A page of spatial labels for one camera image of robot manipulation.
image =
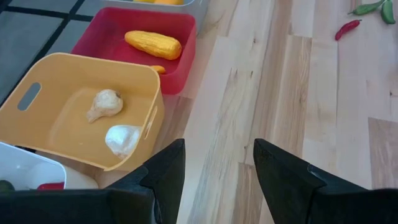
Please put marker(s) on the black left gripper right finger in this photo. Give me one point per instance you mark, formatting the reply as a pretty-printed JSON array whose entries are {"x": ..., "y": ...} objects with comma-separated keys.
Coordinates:
[{"x": 286, "y": 183}]

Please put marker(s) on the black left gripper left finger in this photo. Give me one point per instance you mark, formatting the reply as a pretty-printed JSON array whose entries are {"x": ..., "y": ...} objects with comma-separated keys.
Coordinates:
[{"x": 166, "y": 183}]

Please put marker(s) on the white garlic bulb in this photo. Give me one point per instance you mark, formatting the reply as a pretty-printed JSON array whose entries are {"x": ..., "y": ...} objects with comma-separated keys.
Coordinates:
[{"x": 122, "y": 140}]

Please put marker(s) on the beige garlic bulb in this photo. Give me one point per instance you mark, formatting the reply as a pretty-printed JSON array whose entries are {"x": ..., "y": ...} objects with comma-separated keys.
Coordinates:
[{"x": 105, "y": 104}]

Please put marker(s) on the small orange pepper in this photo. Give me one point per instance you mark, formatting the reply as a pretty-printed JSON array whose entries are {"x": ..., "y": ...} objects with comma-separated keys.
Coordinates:
[{"x": 158, "y": 69}]

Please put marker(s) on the red chili pepper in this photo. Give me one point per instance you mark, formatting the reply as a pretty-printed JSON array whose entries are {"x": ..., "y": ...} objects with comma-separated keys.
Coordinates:
[
  {"x": 346, "y": 29},
  {"x": 51, "y": 186}
]

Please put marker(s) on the green cucumber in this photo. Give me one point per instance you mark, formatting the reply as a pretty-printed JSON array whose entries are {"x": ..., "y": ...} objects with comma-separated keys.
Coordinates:
[{"x": 5, "y": 186}]

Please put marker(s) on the orange lemon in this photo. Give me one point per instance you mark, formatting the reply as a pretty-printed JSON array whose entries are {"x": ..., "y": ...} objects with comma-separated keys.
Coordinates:
[{"x": 169, "y": 2}]

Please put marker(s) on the yellow lemon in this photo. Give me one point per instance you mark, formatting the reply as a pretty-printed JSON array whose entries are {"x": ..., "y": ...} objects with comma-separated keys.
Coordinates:
[{"x": 144, "y": 1}]

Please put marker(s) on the green chili pepper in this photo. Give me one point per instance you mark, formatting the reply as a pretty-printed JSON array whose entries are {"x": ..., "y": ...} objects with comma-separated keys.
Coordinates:
[
  {"x": 388, "y": 12},
  {"x": 367, "y": 8}
]

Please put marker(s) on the yellow plastic basket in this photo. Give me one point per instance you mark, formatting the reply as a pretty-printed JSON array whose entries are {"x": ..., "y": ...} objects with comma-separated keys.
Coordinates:
[{"x": 71, "y": 133}]

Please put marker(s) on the white plastic basket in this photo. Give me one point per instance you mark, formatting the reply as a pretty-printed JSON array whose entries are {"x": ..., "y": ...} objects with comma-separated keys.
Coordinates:
[{"x": 31, "y": 168}]

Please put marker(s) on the red plastic basket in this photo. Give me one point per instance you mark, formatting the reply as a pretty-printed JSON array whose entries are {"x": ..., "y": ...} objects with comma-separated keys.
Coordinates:
[{"x": 102, "y": 37}]

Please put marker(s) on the grey plastic basket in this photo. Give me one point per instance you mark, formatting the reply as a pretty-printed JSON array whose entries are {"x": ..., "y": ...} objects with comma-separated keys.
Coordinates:
[{"x": 199, "y": 12}]

